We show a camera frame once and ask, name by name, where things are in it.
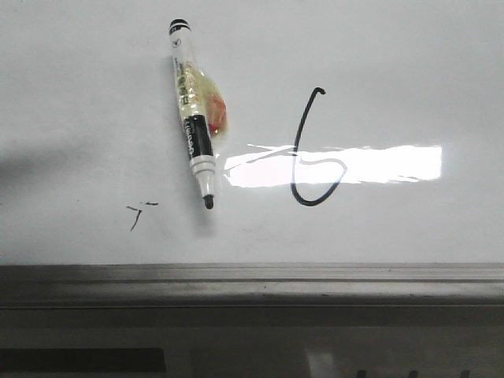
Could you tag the black and white whiteboard marker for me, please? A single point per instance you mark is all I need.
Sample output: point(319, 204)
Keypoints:
point(200, 109)

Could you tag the white whiteboard with metal frame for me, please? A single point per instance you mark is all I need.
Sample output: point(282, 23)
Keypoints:
point(359, 165)

